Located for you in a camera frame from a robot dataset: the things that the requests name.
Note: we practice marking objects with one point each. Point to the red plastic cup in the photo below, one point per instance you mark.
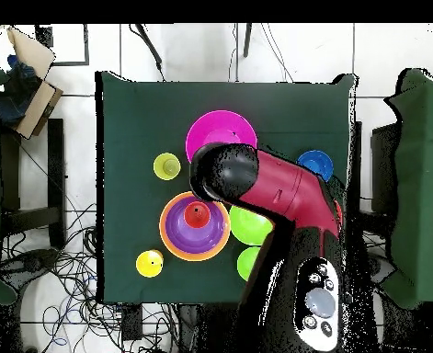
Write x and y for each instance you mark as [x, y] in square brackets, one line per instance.
[197, 215]

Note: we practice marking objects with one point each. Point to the purple plastic bowl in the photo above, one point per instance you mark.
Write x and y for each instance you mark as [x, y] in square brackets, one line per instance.
[195, 241]

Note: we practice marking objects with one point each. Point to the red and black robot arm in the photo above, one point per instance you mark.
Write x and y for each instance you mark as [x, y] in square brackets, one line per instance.
[286, 184]

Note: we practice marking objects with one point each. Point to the large green plastic bowl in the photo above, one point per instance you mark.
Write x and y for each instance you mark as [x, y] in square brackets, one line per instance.
[247, 228]

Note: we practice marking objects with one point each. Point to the pale yellow plastic cup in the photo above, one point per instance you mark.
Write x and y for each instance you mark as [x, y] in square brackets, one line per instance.
[166, 166]

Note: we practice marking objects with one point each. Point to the pink plastic bowl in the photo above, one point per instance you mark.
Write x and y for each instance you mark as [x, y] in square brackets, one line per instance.
[219, 125]

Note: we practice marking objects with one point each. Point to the small green plastic bowl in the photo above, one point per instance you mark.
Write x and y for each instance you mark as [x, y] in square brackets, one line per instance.
[246, 263]

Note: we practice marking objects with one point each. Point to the orange-yellow plastic cup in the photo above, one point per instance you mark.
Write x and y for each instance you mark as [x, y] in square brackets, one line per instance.
[148, 264]

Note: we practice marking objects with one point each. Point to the dark green tablecloth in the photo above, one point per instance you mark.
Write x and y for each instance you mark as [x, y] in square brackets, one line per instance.
[146, 110]

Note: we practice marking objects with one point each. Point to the black power adapter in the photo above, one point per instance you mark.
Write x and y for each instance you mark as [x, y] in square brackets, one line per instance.
[132, 323]

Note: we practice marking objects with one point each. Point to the black tripod leg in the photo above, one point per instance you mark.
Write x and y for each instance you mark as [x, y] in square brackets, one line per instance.
[150, 46]
[247, 40]

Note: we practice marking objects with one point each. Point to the black chair base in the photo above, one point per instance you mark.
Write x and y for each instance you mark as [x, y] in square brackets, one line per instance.
[383, 268]
[32, 263]

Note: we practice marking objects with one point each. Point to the dark blue cloth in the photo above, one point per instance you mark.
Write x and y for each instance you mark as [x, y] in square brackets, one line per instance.
[15, 95]

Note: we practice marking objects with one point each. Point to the cardboard box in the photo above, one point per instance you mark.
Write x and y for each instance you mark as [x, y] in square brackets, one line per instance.
[32, 51]

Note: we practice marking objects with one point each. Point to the black stool frame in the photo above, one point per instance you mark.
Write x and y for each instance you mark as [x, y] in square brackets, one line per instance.
[56, 165]

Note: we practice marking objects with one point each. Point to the black metal frame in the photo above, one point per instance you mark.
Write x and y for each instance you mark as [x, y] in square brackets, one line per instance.
[45, 36]

